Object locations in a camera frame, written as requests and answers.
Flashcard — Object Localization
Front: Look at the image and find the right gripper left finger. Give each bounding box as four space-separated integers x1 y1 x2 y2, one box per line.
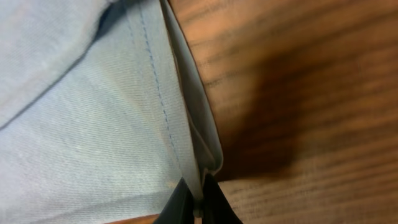
153 178 194 224

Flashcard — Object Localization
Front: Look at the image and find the light blue printed t-shirt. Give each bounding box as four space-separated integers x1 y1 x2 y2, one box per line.
1 0 223 223

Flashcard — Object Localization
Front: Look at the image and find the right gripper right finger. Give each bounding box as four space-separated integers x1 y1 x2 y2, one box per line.
202 174 243 224

